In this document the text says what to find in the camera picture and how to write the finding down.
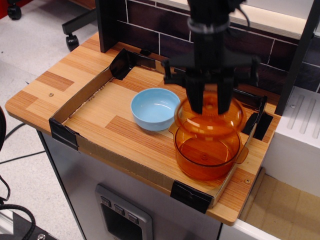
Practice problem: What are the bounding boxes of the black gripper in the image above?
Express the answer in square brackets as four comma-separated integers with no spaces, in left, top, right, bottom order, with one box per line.
[161,28,261,115]

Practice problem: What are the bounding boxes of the orange transparent pot lid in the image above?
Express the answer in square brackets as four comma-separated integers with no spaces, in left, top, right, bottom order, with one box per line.
[174,91,247,139]

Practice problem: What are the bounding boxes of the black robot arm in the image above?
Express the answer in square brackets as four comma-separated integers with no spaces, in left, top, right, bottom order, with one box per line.
[161,0,261,115]

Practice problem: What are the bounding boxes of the orange transparent pot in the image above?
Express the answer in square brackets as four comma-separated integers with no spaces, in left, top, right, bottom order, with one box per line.
[168,123,249,181]

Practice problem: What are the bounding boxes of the light blue bowl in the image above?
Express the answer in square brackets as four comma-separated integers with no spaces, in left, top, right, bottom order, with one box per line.
[130,88,180,132]

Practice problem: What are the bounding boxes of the cardboard fence with black tape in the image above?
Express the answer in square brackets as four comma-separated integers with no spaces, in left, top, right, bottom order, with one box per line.
[49,48,274,213]

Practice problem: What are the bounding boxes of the light wooden shelf board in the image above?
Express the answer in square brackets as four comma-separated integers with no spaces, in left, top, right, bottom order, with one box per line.
[164,0,309,41]

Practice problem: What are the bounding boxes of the white toy sink unit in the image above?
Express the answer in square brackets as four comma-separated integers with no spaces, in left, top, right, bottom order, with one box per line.
[262,87,320,196]

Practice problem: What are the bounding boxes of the toy oven control panel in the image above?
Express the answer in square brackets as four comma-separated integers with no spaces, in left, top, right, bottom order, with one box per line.
[95,184,154,240]

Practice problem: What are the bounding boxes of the black shelf post right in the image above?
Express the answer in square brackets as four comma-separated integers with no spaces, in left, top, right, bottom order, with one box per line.
[274,0,320,116]

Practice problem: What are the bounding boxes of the black cable on floor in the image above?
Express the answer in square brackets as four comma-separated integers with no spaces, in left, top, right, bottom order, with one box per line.
[0,122,45,205]

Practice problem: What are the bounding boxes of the black braided cable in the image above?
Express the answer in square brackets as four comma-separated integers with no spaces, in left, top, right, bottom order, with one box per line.
[0,203,37,240]

